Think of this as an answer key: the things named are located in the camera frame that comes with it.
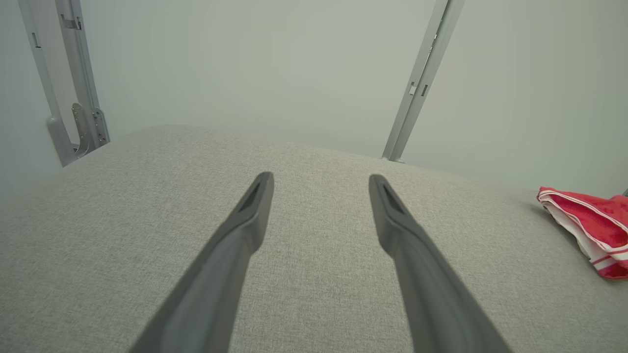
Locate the grey metal frame with bracket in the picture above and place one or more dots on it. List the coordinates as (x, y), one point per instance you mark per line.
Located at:
(81, 73)

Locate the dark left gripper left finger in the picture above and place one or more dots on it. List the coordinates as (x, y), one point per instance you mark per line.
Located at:
(221, 274)

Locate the red shirt white sleeves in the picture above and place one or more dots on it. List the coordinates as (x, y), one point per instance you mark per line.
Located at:
(598, 220)

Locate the grey metal frame post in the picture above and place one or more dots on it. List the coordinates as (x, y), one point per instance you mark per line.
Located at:
(422, 83)

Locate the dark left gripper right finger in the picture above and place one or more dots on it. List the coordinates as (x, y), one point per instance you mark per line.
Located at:
(431, 294)

